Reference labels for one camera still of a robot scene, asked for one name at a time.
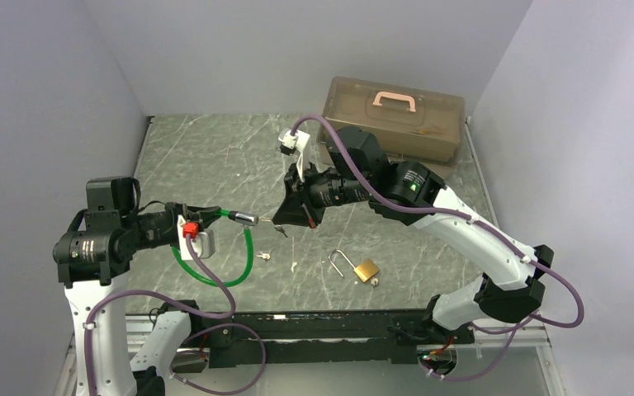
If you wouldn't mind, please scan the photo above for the brass padlock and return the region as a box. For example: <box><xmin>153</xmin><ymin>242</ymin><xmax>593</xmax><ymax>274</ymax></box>
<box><xmin>328</xmin><ymin>249</ymin><xmax>380</xmax><ymax>283</ymax></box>

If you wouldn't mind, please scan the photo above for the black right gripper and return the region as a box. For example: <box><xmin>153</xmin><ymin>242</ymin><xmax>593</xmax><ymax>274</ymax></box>
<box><xmin>272</xmin><ymin>158</ymin><xmax>372</xmax><ymax>229</ymax></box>

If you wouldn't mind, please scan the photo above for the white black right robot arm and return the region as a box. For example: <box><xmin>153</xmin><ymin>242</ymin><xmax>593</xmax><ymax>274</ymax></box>
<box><xmin>272</xmin><ymin>126</ymin><xmax>553</xmax><ymax>342</ymax></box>

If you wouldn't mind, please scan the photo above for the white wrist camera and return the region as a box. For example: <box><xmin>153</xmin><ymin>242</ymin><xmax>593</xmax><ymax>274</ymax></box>
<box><xmin>176</xmin><ymin>214</ymin><xmax>215</xmax><ymax>262</ymax></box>
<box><xmin>278</xmin><ymin>129</ymin><xmax>311</xmax><ymax>182</ymax></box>

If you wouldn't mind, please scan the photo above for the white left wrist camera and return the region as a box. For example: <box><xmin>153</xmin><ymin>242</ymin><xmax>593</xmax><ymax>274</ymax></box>
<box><xmin>176</xmin><ymin>214</ymin><xmax>215</xmax><ymax>262</ymax></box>

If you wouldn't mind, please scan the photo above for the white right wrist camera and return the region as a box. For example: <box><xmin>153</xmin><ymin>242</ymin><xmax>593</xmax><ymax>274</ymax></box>
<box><xmin>278</xmin><ymin>129</ymin><xmax>311</xmax><ymax>182</ymax></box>

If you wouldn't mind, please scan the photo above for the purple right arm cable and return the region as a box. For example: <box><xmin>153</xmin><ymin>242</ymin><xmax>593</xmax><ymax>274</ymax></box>
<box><xmin>289</xmin><ymin>113</ymin><xmax>586</xmax><ymax>383</ymax></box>

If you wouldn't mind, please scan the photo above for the silver key bunch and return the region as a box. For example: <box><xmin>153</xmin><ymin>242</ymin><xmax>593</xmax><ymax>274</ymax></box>
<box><xmin>257</xmin><ymin>252</ymin><xmax>271</xmax><ymax>261</ymax></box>

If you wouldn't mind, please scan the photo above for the beige plastic toolbox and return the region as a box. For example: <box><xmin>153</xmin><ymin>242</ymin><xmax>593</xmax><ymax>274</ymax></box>
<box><xmin>322</xmin><ymin>77</ymin><xmax>466</xmax><ymax>178</ymax></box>

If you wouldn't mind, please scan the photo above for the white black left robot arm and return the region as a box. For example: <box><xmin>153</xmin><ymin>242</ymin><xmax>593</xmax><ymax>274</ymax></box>
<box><xmin>53</xmin><ymin>177</ymin><xmax>220</xmax><ymax>395</ymax></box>

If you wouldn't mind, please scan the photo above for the green cable loop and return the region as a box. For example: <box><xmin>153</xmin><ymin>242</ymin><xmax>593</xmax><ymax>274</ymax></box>
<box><xmin>170</xmin><ymin>208</ymin><xmax>259</xmax><ymax>289</ymax></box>

